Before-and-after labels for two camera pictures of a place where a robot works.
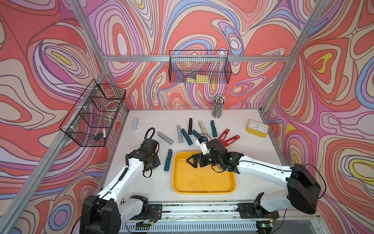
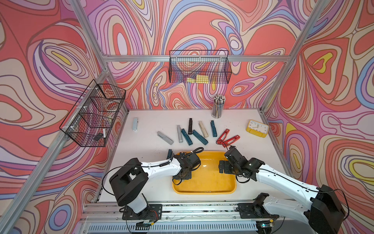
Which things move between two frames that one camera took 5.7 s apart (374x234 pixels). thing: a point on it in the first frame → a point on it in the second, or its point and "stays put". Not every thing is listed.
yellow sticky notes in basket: [199, 79] stays put
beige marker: [203, 130] stays put
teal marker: [168, 161] stays put
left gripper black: [157, 162] → [189, 177]
